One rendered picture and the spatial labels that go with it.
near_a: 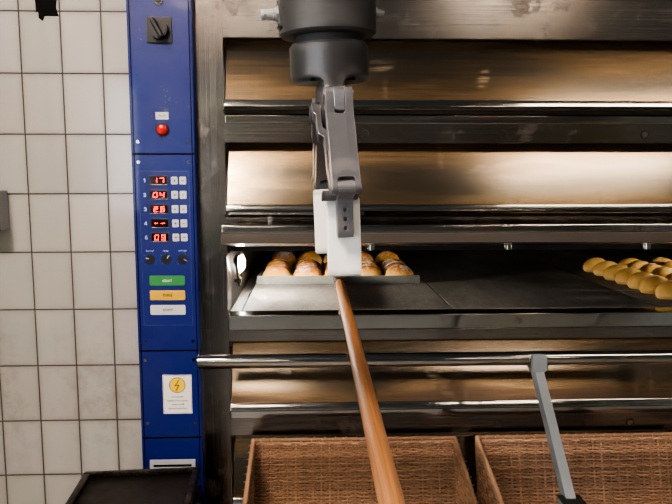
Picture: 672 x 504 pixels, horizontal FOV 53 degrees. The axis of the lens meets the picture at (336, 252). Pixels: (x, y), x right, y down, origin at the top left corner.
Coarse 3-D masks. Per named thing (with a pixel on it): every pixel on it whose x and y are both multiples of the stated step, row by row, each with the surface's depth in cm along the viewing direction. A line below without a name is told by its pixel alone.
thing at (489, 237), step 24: (240, 240) 159; (264, 240) 159; (288, 240) 159; (312, 240) 159; (384, 240) 160; (408, 240) 160; (432, 240) 160; (456, 240) 161; (480, 240) 161; (504, 240) 161; (528, 240) 161; (552, 240) 161; (576, 240) 162; (600, 240) 162; (624, 240) 162; (648, 240) 162
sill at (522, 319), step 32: (256, 320) 176; (288, 320) 176; (320, 320) 177; (384, 320) 178; (416, 320) 178; (448, 320) 178; (480, 320) 178; (512, 320) 179; (544, 320) 179; (576, 320) 180; (608, 320) 180; (640, 320) 180
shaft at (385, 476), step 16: (336, 288) 205; (352, 320) 157; (352, 336) 142; (352, 352) 131; (352, 368) 123; (368, 384) 111; (368, 400) 103; (368, 416) 97; (368, 432) 92; (384, 432) 92; (368, 448) 88; (384, 448) 86; (384, 464) 81; (384, 480) 77; (384, 496) 74; (400, 496) 74
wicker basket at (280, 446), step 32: (256, 448) 176; (288, 448) 176; (320, 448) 177; (352, 448) 178; (416, 448) 178; (448, 448) 178; (320, 480) 176; (352, 480) 176; (416, 480) 176; (448, 480) 177
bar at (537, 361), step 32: (416, 352) 142; (448, 352) 142; (480, 352) 142; (512, 352) 142; (544, 352) 142; (576, 352) 142; (608, 352) 143; (640, 352) 143; (544, 384) 139; (544, 416) 135
